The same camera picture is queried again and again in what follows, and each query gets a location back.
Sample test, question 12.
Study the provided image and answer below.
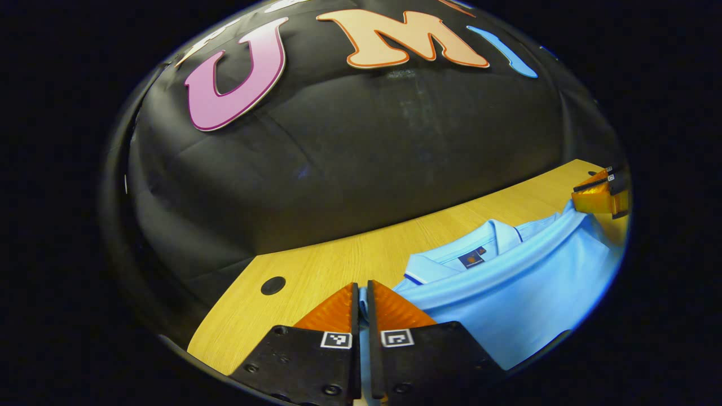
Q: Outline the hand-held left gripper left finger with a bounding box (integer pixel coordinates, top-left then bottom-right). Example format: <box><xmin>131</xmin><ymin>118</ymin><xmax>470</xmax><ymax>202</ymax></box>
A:
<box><xmin>230</xmin><ymin>282</ymin><xmax>362</xmax><ymax>406</ymax></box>

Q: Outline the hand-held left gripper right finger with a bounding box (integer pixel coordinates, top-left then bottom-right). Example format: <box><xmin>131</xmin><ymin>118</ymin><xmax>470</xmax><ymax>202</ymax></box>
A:
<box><xmin>367</xmin><ymin>280</ymin><xmax>505</xmax><ymax>404</ymax></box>

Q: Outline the light blue T-shirt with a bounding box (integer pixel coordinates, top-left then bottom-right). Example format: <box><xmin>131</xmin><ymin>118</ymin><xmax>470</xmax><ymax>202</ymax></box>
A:
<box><xmin>359</xmin><ymin>198</ymin><xmax>626</xmax><ymax>401</ymax></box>

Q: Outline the black backdrop cloth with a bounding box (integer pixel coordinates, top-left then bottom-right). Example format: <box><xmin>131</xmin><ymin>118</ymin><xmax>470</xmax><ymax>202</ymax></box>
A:
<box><xmin>102</xmin><ymin>0</ymin><xmax>627</xmax><ymax>345</ymax></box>

